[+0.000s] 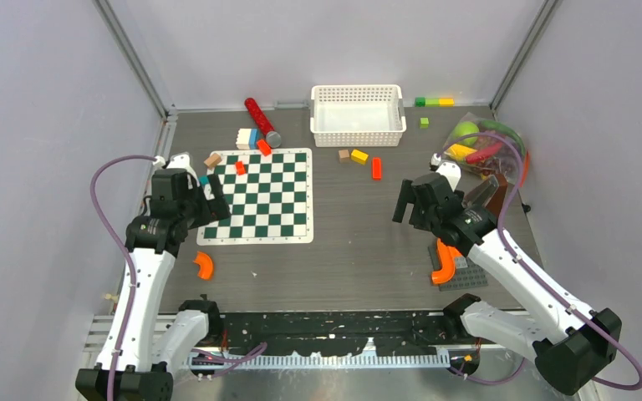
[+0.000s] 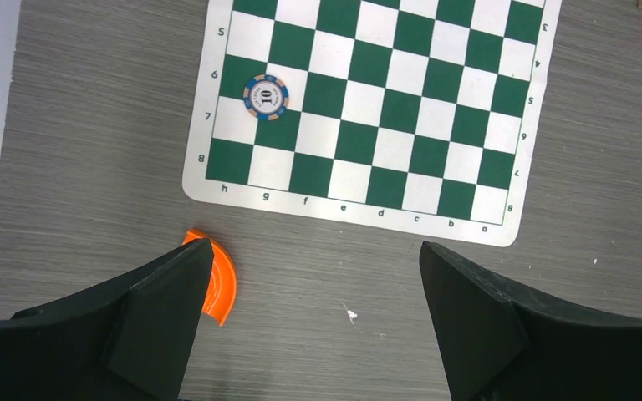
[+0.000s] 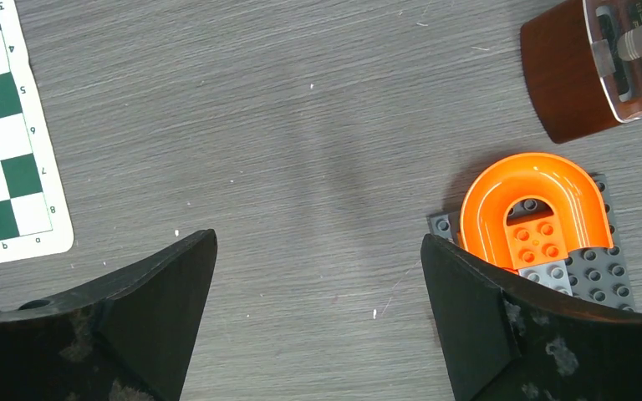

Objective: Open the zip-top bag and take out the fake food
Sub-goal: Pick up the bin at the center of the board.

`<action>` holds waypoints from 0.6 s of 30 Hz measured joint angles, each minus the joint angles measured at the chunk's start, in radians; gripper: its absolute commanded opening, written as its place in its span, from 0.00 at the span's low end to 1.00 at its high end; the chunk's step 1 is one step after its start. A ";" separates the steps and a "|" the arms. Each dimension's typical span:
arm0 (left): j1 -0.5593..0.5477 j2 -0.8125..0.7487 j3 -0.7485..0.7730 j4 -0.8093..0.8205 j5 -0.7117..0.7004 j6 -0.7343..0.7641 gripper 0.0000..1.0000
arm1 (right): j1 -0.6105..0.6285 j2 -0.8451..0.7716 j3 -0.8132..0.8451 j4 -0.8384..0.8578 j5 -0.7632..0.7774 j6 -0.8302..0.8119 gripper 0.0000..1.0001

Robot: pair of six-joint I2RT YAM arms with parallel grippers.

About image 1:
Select clear zip top bag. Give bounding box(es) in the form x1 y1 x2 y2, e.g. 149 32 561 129
444 113 530 185

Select white plastic basket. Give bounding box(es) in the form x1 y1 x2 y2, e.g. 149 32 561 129
309 84 407 148

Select orange fake carrot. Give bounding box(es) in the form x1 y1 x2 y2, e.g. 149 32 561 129
465 142 503 165

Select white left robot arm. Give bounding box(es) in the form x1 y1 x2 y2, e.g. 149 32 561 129
75 168 231 400

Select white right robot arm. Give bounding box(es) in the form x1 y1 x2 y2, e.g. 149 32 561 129
392 172 622 395

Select green fake apple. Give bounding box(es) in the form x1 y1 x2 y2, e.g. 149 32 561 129
451 121 480 147

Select purple fake grapes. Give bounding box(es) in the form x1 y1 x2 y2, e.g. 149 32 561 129
471 136 524 181

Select orange S-shaped track piece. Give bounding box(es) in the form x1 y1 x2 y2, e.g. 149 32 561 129
429 239 465 286

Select small red block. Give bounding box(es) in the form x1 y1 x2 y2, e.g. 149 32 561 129
235 161 247 175

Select red rectangular block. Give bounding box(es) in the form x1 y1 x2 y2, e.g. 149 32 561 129
371 157 383 180

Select tan wooden block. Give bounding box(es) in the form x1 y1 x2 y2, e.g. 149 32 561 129
204 152 222 170

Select green white chessboard mat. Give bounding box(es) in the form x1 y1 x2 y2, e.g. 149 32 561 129
196 148 314 246

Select brown box with lid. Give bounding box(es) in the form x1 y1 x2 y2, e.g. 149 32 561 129
462 174 508 217

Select orange curved track piece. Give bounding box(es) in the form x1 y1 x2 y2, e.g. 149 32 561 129
193 251 215 281

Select grey lego baseplate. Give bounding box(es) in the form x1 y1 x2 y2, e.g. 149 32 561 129
438 257 488 292

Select red block near tube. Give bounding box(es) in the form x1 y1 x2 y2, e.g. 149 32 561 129
256 140 272 156

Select white blue toy block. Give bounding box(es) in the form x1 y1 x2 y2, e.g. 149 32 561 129
235 129 259 150

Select brown wooden cube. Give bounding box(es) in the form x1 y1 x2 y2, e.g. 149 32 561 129
338 149 350 163

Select green yellow block row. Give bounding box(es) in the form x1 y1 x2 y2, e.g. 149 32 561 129
414 97 455 107

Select red cylinder tube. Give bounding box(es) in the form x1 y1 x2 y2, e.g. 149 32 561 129
244 98 282 149

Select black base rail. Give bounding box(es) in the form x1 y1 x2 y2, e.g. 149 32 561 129
213 311 476 357

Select white slotted cable duct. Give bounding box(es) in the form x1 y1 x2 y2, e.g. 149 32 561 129
186 350 452 371

